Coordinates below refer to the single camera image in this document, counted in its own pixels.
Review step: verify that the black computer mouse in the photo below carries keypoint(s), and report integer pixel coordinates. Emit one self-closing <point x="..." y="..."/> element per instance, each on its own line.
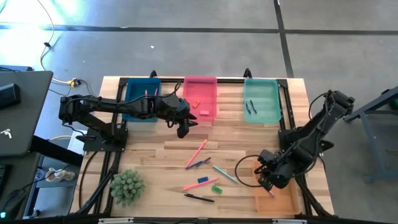
<point x="14" y="200"/>

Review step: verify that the black pen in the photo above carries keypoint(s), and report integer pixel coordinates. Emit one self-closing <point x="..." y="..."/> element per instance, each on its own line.
<point x="199" y="198"/>

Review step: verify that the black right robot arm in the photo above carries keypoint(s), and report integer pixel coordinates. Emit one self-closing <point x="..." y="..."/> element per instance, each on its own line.
<point x="317" y="130"/>

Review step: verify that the green eraser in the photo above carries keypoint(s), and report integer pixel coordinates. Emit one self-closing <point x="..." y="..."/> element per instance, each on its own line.
<point x="217" y="189"/>

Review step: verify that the teal plastic bin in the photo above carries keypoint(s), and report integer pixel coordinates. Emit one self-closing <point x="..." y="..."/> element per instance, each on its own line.
<point x="267" y="93"/>

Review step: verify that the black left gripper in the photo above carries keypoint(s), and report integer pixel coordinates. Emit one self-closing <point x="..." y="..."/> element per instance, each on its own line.
<point x="168" y="109"/>

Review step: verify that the blue eraser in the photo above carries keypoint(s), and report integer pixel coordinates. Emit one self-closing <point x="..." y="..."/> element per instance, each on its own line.
<point x="203" y="180"/>

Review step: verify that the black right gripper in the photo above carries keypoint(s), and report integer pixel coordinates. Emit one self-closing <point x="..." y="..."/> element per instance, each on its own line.
<point x="280" y="171"/>

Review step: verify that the teal pen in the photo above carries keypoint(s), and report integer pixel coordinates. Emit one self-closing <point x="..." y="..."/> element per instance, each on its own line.
<point x="225" y="174"/>

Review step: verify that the grey metal stand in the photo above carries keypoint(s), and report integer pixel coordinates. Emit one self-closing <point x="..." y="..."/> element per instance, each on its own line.
<point x="370" y="105"/>

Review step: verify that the black box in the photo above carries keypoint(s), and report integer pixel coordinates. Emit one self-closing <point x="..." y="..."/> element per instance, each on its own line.
<point x="9" y="96"/>

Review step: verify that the dark grey laptop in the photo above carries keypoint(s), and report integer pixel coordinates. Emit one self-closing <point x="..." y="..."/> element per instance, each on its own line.
<point x="28" y="118"/>

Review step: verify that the pink plastic bin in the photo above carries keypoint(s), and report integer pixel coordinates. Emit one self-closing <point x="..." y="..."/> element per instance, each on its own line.
<point x="202" y="90"/>

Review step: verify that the pink eraser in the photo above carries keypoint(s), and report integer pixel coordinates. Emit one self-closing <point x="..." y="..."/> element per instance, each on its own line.
<point x="204" y="113"/>

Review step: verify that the black side desk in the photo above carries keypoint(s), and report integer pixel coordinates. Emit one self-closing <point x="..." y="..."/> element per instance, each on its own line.
<point x="56" y="152"/>

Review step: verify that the green artificial plant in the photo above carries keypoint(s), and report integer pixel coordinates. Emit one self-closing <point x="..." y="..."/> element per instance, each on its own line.
<point x="127" y="186"/>

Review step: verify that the orange plastic bin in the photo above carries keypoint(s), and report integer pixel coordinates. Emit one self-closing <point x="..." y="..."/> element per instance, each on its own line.
<point x="280" y="205"/>

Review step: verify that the blue plastic bin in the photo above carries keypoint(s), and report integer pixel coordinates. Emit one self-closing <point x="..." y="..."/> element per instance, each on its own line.
<point x="136" y="87"/>

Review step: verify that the light purple pen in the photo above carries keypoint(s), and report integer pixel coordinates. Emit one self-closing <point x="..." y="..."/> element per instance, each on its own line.
<point x="272" y="193"/>

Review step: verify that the black aluminium table frame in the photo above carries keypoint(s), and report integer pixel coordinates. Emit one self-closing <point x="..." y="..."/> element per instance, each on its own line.
<point x="230" y="81"/>

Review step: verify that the white curled object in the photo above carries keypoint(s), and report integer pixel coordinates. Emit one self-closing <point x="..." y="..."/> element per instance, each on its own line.
<point x="57" y="175"/>

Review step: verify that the orange eraser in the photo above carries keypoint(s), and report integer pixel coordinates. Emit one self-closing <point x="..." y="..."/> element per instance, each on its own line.
<point x="196" y="104"/>

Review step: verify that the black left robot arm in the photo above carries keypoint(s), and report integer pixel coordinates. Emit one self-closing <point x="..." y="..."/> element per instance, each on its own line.
<point x="109" y="105"/>

